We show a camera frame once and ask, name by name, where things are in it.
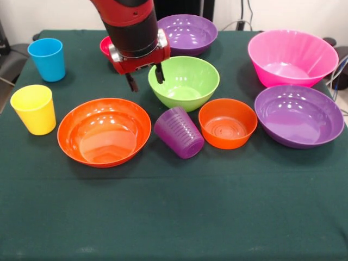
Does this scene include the black equipment with knob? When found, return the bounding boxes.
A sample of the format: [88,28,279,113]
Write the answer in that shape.
[323,37,348,90]

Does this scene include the small red bowl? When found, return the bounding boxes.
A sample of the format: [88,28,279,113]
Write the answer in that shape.
[100,35,114,58]

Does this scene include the dark green table cloth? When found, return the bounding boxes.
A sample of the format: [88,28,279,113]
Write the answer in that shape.
[0,29,348,261]

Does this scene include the purple plastic cup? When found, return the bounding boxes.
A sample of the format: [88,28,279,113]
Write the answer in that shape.
[154,106,206,160]

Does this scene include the grey cable with plug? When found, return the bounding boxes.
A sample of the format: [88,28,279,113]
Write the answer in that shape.
[221,18,254,32]

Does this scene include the small orange bowl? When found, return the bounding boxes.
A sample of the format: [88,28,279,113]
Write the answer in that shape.
[198,98,258,150]

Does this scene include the large orange bowl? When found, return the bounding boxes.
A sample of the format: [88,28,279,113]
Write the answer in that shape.
[57,97,152,169]

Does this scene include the yellow plastic cup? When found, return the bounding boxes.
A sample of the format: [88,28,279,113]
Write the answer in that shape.
[10,84,57,136]

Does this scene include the large pink bowl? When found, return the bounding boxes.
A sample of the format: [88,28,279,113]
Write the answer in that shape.
[247,29,339,89]

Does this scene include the grey and blue cables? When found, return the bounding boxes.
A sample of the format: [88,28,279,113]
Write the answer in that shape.
[325,54,348,92]

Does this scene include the black chair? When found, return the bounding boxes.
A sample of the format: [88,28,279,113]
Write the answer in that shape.
[0,18,29,86]

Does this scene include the black hanging cable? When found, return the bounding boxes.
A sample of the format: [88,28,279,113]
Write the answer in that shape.
[246,0,255,30]

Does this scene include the purple bowl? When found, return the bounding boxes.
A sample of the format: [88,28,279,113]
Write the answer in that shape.
[254,85,345,150]
[157,14,219,57]

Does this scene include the green bowl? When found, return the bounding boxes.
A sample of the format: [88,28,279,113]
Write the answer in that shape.
[147,55,220,113]

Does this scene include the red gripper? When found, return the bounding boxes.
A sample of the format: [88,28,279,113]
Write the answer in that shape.
[108,28,171,94]

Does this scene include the blue plastic cup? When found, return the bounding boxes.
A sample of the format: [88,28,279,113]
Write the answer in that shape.
[27,38,67,83]

